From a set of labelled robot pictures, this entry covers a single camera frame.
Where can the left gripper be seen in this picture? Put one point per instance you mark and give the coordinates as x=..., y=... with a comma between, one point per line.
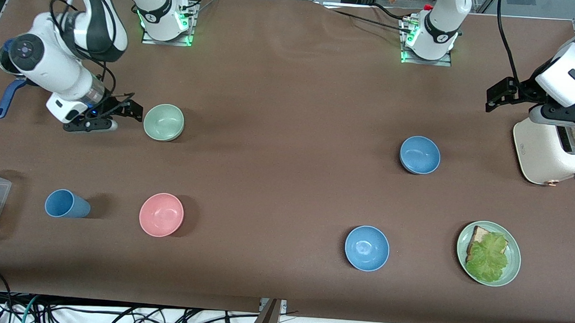
x=526, y=90

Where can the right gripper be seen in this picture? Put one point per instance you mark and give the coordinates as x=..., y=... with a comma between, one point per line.
x=112, y=106

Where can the light green bowl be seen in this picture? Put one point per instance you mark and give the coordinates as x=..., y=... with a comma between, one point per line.
x=164, y=121

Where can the blue bowl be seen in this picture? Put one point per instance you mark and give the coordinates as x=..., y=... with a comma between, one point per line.
x=419, y=154
x=366, y=248

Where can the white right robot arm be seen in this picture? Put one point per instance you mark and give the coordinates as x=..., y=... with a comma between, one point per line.
x=153, y=7

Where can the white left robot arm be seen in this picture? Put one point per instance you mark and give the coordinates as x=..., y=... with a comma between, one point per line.
x=439, y=26

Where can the pink bowl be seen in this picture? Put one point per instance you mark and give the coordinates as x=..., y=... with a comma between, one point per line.
x=161, y=215

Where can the cream white toaster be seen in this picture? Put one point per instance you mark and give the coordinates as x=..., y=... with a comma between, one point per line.
x=546, y=153

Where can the blue cup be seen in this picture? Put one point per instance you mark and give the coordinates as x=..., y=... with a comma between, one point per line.
x=66, y=204

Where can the toast slice under lettuce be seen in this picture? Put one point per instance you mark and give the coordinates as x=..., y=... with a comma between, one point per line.
x=479, y=235

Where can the light green plate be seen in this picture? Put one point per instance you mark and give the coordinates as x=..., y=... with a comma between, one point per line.
x=513, y=264

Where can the green lettuce leaf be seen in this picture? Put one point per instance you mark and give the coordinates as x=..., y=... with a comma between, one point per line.
x=488, y=260

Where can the grey support beam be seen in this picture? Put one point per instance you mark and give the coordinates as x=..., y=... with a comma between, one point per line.
x=264, y=322

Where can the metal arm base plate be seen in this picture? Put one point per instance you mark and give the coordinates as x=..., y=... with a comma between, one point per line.
x=440, y=62
x=168, y=41

